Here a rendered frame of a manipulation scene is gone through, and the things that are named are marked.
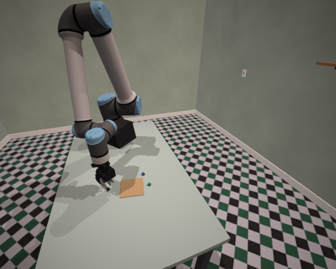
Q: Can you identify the orange flat mat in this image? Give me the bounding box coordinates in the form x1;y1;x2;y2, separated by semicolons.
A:
120;178;144;198

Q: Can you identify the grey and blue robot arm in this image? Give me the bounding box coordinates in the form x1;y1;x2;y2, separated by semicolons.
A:
58;1;142;168

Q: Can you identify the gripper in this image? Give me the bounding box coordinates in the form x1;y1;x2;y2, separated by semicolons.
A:
95;161;116;189

